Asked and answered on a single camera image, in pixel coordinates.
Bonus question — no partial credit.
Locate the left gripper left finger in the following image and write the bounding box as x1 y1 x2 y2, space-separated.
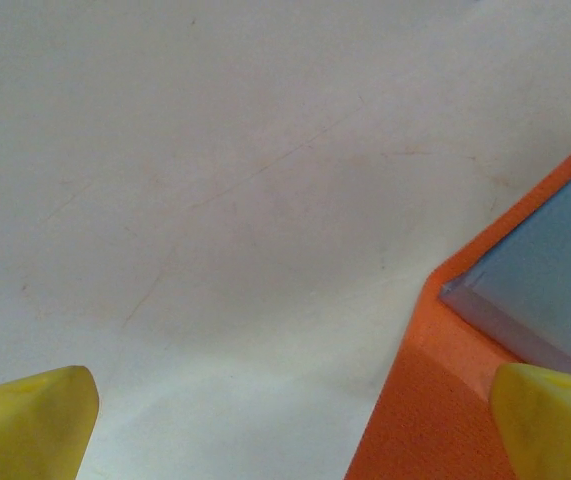
0 364 100 480

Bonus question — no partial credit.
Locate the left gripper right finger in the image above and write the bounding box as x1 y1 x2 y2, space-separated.
488 362 571 480

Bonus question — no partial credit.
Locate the orange card holder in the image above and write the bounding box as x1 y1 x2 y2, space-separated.
343 123 571 480

